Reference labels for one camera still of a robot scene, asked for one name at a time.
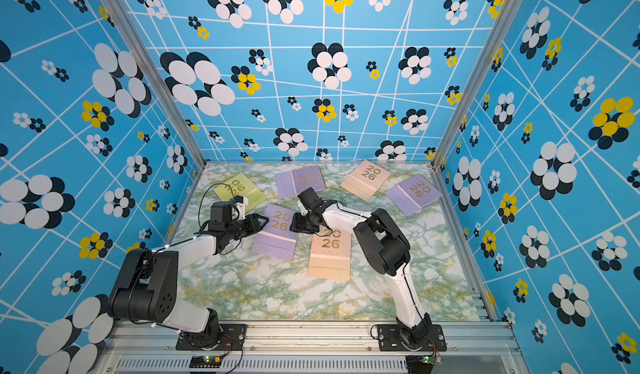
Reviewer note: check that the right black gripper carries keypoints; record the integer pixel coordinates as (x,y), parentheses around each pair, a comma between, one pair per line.
(296,226)

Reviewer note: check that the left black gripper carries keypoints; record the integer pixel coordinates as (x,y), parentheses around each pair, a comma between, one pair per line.
(254,222)

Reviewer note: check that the purple calendar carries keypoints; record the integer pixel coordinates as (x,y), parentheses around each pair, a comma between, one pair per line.
(291,183)
(276,239)
(412,195)

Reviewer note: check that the pink calendar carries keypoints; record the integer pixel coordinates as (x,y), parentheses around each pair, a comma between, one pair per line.
(366,180)
(330,256)

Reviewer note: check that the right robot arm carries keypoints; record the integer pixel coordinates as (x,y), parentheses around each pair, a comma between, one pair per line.
(385,248)

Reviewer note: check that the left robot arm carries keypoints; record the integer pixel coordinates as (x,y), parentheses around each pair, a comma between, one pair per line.
(146,289)

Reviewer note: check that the green desk calendar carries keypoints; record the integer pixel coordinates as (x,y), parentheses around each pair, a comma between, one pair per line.
(241,185)

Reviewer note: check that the left green circuit board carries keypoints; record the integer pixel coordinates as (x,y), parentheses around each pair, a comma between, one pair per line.
(205,362)

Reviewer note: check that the green circuit board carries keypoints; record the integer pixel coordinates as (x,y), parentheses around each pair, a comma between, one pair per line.
(422,365)
(205,362)

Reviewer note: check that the right green circuit board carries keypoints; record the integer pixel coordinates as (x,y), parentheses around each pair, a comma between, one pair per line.
(422,365)

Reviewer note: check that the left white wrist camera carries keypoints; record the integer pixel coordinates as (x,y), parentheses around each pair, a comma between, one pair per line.
(239,207)

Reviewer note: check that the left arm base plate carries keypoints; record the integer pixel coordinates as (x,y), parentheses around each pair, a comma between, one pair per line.
(224,338)

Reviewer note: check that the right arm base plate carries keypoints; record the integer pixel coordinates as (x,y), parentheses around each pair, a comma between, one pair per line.
(396,338)

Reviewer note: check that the aluminium front rail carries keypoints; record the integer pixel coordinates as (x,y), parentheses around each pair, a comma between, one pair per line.
(314,347)

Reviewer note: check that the left aluminium corner post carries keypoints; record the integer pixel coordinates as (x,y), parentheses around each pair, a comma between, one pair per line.
(136,46)

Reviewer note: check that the aluminium corner post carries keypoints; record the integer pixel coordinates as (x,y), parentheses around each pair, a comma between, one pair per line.
(477,76)
(136,46)

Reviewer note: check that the right aluminium corner post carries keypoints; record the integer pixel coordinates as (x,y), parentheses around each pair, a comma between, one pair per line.
(477,76)

